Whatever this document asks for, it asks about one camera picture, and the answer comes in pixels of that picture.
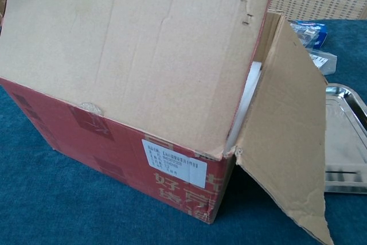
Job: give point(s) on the red cardboard box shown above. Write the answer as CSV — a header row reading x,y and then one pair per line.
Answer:
x,y
114,55

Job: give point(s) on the clear plastic pastry box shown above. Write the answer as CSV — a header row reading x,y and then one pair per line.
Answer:
x,y
324,61

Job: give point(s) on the blue cookie package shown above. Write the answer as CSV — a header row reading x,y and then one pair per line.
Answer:
x,y
321,37

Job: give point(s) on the white foam sheet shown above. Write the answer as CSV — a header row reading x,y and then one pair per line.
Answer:
x,y
249,90

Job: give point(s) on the stainless steel tray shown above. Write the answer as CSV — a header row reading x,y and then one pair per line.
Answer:
x,y
347,130

